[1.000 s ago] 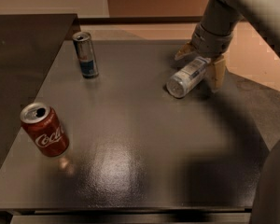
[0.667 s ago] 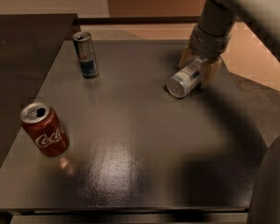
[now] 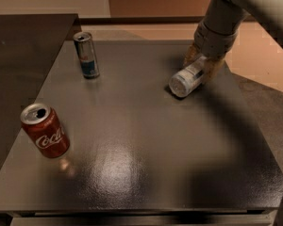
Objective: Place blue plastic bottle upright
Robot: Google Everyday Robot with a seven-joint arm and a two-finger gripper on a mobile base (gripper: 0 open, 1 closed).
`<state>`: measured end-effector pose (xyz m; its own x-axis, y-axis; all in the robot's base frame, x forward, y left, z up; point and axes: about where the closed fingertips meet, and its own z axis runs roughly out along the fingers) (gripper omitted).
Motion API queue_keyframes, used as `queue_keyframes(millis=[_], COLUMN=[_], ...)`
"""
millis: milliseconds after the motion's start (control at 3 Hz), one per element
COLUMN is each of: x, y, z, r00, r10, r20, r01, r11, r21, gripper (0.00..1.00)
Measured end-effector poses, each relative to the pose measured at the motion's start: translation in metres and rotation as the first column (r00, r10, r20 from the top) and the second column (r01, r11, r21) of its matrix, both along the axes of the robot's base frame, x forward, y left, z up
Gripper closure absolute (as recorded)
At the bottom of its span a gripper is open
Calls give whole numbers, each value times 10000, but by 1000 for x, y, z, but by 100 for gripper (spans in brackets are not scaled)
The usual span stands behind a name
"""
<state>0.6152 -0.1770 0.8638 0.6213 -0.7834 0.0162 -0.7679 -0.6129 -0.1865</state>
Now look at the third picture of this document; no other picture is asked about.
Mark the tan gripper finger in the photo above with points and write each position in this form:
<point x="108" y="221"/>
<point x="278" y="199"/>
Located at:
<point x="211" y="67"/>
<point x="192" y="54"/>

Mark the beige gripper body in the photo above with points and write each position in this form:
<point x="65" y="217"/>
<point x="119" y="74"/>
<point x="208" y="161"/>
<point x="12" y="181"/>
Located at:
<point x="213" y="43"/>

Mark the clear plastic water bottle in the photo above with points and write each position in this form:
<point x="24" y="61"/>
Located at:
<point x="187" y="80"/>

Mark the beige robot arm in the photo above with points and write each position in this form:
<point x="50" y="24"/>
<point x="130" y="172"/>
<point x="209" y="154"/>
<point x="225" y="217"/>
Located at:
<point x="225" y="16"/>

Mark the slim Red Bull can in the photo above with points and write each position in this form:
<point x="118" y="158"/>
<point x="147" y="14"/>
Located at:
<point x="86" y="54"/>

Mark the red Coca-Cola can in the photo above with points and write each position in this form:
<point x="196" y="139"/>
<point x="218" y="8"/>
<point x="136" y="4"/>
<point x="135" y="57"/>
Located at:
<point x="42" y="125"/>

